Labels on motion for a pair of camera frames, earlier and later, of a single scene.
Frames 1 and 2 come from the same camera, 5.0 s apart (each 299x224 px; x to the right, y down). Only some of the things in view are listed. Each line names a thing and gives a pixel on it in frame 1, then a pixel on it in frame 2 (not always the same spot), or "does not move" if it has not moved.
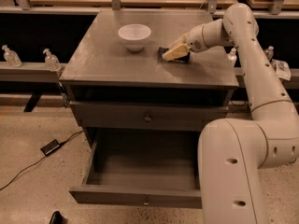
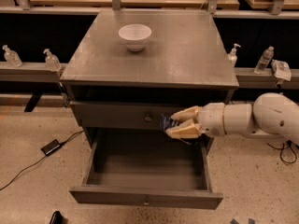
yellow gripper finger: [182, 40] → [189, 113]
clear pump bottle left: [51, 62] does not move
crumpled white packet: [282, 69] does not move
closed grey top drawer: [146, 116] does not move
